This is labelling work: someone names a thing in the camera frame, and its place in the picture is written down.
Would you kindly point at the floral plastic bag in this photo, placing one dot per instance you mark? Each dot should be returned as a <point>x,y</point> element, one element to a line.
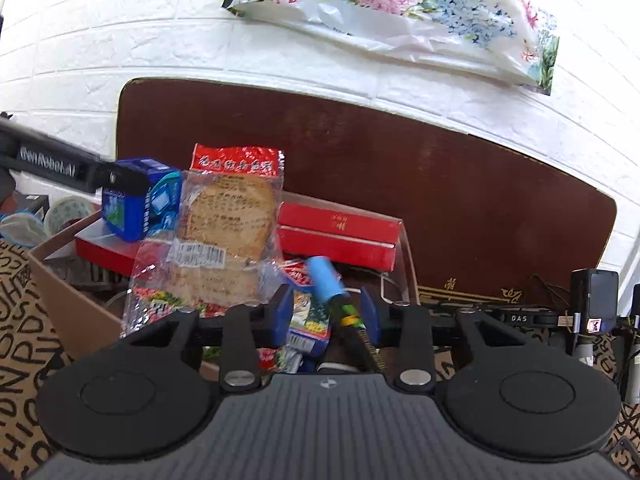
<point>400,5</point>

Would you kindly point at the blue capped black marker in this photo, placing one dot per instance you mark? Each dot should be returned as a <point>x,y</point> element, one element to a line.
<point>327,280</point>

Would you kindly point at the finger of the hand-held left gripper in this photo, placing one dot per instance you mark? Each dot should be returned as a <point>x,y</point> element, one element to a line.
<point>107,177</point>

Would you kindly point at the black box device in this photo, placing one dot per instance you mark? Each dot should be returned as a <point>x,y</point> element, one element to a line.
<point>595,300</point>

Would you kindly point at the blue gum box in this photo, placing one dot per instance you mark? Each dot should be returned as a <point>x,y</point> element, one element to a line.
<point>137,200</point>

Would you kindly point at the patterned tape roll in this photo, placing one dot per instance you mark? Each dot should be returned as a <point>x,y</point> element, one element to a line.
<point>67,215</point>

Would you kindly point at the lettered brown mat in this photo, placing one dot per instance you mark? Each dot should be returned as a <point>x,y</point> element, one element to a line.
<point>25,360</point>

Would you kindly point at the colourful snack packet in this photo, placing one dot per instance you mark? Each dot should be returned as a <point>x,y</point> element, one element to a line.
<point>310,325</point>

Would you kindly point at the brown cardboard box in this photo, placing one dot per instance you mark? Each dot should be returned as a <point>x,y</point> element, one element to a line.
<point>75,300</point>

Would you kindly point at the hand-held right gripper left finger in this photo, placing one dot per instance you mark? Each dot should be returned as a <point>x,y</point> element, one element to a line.
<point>281,316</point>

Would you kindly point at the long red box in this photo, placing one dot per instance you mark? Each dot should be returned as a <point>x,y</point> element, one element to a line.
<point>340,232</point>

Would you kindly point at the clear bread snack packet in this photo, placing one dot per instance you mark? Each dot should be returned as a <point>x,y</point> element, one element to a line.
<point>225,230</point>

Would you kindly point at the small red box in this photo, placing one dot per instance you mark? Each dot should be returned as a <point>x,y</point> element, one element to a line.
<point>102,252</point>

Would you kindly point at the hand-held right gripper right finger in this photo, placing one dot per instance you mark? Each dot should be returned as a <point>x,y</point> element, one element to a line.
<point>370,321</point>

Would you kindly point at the blue rimmed clear pouch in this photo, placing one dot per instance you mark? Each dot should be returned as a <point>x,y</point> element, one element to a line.
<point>17,227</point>

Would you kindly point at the dark brown wooden board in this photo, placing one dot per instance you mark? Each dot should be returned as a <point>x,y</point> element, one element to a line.
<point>400,175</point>

